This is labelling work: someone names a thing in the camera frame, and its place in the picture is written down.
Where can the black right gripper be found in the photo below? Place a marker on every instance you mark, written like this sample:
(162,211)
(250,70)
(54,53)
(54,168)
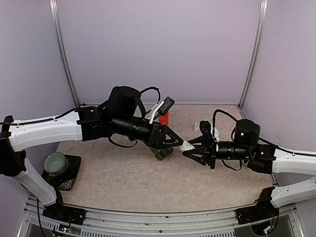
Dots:
(208,158)

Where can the aluminium frame post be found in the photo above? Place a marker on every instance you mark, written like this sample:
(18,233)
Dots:
(255,52)
(62,50)

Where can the left aluminium frame post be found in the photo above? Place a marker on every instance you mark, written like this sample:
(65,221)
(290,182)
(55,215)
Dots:
(62,50)

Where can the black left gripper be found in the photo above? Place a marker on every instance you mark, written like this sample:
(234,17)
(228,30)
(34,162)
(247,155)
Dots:
(156,138)

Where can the front aluminium rail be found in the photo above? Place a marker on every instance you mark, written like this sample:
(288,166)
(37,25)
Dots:
(216,223)

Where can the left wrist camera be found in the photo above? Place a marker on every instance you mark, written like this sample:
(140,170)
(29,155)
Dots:
(160,109)

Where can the green pill organizer box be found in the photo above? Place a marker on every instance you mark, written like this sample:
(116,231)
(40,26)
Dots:
(163,153)

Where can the right aluminium frame post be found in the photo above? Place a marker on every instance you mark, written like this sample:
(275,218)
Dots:
(255,52)

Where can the red cylindrical can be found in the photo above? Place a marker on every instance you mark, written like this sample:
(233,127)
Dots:
(164,119)

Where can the small white pill bottle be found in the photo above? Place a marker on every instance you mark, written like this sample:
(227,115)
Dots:
(186,146)

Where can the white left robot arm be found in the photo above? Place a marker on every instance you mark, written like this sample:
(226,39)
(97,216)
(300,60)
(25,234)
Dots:
(123,113)

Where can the black square tray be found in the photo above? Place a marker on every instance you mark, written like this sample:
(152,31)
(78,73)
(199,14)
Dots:
(64,180)

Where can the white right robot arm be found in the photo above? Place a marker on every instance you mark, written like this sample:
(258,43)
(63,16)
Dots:
(264,158)

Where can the green ceramic bowl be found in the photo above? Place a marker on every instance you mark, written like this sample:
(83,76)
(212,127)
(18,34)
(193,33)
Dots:
(55,163)

